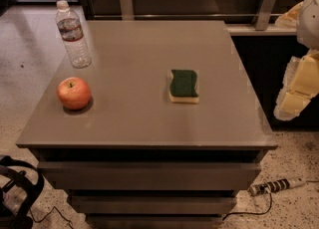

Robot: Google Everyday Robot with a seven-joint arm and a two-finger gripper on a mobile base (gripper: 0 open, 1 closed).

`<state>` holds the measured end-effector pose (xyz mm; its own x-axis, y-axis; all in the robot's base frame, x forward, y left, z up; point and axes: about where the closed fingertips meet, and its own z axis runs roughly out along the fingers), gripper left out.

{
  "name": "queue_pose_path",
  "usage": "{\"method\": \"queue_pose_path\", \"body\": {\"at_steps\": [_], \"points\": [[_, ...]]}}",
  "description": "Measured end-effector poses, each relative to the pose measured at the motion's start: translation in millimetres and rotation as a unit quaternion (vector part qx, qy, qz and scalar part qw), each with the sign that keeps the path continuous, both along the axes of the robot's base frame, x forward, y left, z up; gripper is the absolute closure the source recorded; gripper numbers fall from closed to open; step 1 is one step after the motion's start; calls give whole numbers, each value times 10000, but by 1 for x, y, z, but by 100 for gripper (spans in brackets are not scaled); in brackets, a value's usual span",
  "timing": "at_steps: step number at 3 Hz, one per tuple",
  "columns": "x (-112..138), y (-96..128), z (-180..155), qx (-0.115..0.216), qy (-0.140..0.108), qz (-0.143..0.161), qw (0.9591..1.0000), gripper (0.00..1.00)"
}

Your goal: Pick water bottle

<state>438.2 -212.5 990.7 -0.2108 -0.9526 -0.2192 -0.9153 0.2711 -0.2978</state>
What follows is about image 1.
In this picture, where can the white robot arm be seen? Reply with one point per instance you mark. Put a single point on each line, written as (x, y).
(304, 17)

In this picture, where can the clear plastic water bottle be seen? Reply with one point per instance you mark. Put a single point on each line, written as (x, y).
(72, 34)

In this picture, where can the grey drawer cabinet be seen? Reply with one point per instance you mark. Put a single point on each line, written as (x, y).
(133, 159)

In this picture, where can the white-edged yellow gripper finger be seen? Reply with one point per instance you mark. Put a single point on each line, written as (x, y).
(290, 71)

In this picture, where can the green and yellow sponge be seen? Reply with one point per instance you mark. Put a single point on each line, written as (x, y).
(183, 87)

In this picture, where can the metal bracket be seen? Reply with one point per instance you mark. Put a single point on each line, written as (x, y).
(263, 14)
(127, 10)

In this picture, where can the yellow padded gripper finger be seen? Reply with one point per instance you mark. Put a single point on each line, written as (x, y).
(304, 85)

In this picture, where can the right metal bracket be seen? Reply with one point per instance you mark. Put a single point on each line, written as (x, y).
(263, 14)

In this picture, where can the left metal bracket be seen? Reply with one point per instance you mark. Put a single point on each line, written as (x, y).
(127, 10)

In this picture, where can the white power strip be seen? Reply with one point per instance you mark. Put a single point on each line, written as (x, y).
(276, 186)

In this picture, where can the red apple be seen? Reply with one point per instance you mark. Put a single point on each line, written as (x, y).
(74, 93)

